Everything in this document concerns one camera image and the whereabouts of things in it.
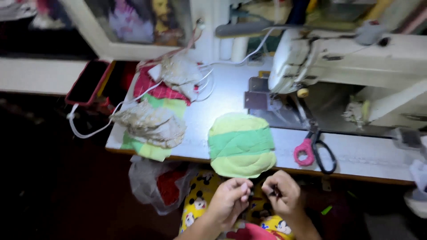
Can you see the person's left hand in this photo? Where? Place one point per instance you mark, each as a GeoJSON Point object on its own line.
{"type": "Point", "coordinates": [228, 200]}

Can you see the person's right hand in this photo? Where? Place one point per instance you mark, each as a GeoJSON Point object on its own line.
{"type": "Point", "coordinates": [283, 196]}

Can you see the person's right fingers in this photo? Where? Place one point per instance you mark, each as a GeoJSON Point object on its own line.
{"type": "Point", "coordinates": [272, 190]}

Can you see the person's left fingers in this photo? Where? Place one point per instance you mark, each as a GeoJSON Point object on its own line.
{"type": "Point", "coordinates": [243, 191]}

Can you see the yellow cartoon print clothing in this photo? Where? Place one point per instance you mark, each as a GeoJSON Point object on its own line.
{"type": "Point", "coordinates": [203, 200]}

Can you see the round green yellow fabric piece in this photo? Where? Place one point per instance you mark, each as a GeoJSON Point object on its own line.
{"type": "Point", "coordinates": [241, 145]}

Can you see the plastic bag with red fabric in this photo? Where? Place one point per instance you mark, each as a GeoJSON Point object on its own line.
{"type": "Point", "coordinates": [160, 185]}

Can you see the beige lace trim bundle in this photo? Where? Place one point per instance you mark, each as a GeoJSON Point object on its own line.
{"type": "Point", "coordinates": [151, 125]}

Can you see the green yellow fabric pieces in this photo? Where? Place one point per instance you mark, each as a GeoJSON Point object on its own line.
{"type": "Point", "coordinates": [156, 110]}

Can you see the white lace fabric bundle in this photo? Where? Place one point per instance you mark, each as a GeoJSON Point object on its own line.
{"type": "Point", "coordinates": [181, 76]}

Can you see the red checked fabric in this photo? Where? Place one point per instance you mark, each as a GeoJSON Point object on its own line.
{"type": "Point", "coordinates": [146, 86]}

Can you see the white thread spool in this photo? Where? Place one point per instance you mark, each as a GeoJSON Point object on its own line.
{"type": "Point", "coordinates": [226, 48]}
{"type": "Point", "coordinates": [239, 48]}

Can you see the white sewing machine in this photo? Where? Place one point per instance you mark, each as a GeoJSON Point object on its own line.
{"type": "Point", "coordinates": [350, 66]}

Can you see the white cloth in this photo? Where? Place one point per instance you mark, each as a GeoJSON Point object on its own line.
{"type": "Point", "coordinates": [418, 173]}

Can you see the phone in red case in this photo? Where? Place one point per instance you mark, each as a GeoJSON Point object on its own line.
{"type": "Point", "coordinates": [88, 81]}

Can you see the white framed picture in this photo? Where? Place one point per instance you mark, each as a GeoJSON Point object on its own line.
{"type": "Point", "coordinates": [133, 26]}

